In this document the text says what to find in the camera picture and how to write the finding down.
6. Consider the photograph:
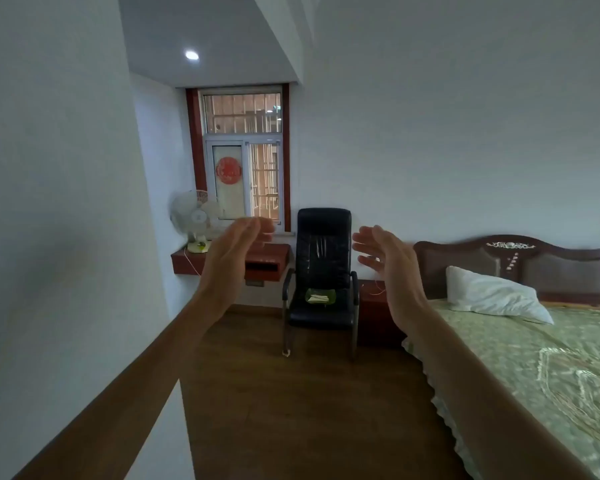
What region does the person's left hand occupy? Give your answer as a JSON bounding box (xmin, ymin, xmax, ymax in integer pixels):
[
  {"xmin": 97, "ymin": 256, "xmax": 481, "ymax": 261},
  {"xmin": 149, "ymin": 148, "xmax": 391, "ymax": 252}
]
[{"xmin": 198, "ymin": 217, "xmax": 276, "ymax": 315}]

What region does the person's right hand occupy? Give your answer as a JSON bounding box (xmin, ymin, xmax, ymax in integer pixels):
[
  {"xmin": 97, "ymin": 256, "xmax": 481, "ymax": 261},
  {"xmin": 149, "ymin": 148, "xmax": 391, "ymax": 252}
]
[{"xmin": 352, "ymin": 225, "xmax": 429, "ymax": 329}]

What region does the person's left forearm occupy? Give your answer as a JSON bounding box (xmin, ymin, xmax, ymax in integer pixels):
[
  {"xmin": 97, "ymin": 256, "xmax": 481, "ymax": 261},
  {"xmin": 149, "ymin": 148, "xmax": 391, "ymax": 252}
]
[{"xmin": 11, "ymin": 295, "xmax": 226, "ymax": 480}]

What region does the person's right forearm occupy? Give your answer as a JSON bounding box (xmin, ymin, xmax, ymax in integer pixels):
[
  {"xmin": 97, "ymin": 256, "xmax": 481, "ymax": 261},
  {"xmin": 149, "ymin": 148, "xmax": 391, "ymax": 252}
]
[{"xmin": 393, "ymin": 305, "xmax": 600, "ymax": 480}]

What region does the black leather office chair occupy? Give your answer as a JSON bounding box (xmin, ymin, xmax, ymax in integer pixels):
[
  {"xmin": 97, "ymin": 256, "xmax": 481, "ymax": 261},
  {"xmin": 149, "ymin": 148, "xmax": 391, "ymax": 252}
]
[{"xmin": 281, "ymin": 208, "xmax": 359, "ymax": 362}]

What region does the white desk fan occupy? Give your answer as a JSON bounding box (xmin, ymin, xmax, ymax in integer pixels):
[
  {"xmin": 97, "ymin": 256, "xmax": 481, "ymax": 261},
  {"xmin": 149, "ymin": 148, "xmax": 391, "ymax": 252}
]
[{"xmin": 169, "ymin": 190, "xmax": 224, "ymax": 254}]

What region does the round red window decoration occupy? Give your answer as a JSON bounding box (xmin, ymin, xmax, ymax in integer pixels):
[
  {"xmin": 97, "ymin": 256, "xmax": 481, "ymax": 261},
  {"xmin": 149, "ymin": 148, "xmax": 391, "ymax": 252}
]
[{"xmin": 215, "ymin": 156, "xmax": 243, "ymax": 184}]

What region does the red wooden nightstand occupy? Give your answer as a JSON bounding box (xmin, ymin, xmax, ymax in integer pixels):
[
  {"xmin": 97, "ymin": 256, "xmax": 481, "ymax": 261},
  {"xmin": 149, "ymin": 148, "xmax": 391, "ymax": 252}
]
[{"xmin": 356, "ymin": 280, "xmax": 407, "ymax": 348}]

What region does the white pillow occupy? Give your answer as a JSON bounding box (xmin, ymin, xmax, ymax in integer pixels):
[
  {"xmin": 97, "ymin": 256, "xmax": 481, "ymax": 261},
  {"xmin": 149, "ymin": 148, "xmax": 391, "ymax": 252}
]
[{"xmin": 445, "ymin": 266, "xmax": 555, "ymax": 325}]

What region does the brown wooden headboard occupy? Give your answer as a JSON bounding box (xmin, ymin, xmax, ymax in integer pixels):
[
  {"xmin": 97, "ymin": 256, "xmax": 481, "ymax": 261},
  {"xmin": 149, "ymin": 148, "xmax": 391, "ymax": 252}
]
[{"xmin": 412, "ymin": 235, "xmax": 600, "ymax": 309}]

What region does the red wooden wall desk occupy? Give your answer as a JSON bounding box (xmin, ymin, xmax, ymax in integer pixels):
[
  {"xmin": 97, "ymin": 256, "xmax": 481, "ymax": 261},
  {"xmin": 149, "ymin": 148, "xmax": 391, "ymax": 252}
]
[{"xmin": 171, "ymin": 242, "xmax": 291, "ymax": 288}]

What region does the window with red frame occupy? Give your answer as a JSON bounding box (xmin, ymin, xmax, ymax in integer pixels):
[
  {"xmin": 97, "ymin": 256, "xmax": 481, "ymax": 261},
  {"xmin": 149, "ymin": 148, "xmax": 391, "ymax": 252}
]
[{"xmin": 186, "ymin": 84, "xmax": 292, "ymax": 234}]

